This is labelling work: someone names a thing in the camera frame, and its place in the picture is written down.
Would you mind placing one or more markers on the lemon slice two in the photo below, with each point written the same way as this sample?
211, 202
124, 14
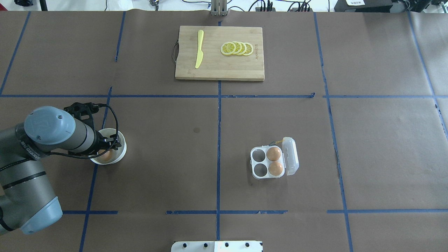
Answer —
238, 47

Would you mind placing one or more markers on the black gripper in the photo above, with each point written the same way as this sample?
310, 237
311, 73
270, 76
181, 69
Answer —
101, 142

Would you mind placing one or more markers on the lemon slice four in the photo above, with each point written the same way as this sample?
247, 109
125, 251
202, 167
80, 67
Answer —
248, 49

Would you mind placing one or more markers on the lemon slice three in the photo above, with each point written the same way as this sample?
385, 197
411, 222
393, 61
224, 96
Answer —
244, 48

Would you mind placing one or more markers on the brown egg in box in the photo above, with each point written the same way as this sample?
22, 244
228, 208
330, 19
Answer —
276, 169
274, 153

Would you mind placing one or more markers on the aluminium frame post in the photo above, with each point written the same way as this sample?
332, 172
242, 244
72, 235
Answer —
219, 8

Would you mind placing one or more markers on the clear plastic egg box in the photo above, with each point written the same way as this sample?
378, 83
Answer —
289, 159

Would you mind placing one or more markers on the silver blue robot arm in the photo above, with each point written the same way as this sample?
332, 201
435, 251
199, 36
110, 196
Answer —
29, 202

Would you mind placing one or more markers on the bamboo cutting board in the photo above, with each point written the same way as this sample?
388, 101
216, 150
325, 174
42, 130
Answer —
216, 66

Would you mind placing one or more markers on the black box device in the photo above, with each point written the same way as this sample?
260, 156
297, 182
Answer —
363, 6

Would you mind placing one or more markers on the brown egg from bowl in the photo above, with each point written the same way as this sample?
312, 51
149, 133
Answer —
105, 156

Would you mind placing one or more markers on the yellow plastic knife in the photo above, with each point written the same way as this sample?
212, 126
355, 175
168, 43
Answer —
200, 54

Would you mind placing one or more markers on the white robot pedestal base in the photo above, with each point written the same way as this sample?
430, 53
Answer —
218, 246

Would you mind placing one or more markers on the lemon slice one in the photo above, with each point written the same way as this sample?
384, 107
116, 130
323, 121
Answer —
228, 48

